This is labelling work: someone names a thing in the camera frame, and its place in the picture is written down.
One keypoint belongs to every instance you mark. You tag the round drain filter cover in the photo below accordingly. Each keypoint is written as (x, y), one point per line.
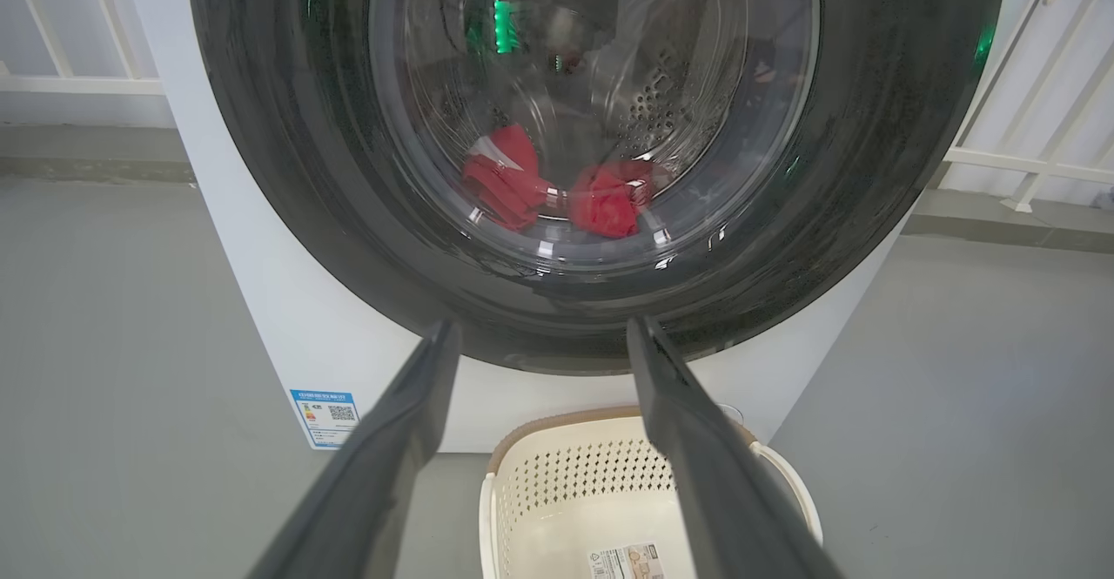
(731, 411)

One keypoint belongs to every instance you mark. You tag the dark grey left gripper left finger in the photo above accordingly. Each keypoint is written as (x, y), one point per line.
(383, 474)

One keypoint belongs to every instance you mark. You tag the paper label inside basket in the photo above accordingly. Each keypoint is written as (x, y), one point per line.
(627, 562)

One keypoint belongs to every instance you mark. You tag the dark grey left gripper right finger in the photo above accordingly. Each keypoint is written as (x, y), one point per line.
(705, 474)

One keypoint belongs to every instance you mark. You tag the cream perforated laundry basket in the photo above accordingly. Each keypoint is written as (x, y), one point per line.
(566, 492)

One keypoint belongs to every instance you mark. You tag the steel perforated washer drum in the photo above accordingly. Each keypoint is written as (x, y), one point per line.
(661, 100)

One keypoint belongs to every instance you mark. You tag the white front-load washing machine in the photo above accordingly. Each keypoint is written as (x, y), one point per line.
(348, 344)

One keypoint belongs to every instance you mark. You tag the white metal railing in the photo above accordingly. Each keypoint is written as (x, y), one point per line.
(1027, 163)
(87, 84)

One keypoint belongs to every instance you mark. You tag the blue energy label sticker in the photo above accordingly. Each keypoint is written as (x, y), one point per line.
(324, 418)

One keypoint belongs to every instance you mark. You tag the round grey glass washer door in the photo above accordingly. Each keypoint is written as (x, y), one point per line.
(305, 170)

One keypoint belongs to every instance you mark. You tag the red and white garment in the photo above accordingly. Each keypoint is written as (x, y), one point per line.
(505, 183)
(609, 205)

